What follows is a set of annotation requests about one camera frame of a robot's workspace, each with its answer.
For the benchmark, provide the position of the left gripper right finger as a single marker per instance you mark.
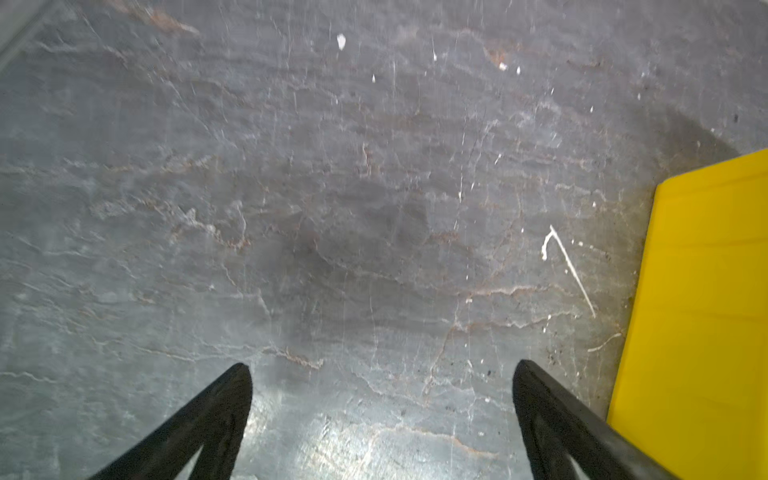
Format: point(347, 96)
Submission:
point(563, 436)

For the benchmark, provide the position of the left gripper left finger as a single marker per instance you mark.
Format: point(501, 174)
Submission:
point(210, 427)

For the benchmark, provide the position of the yellow plastic bin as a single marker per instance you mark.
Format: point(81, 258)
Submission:
point(691, 389)

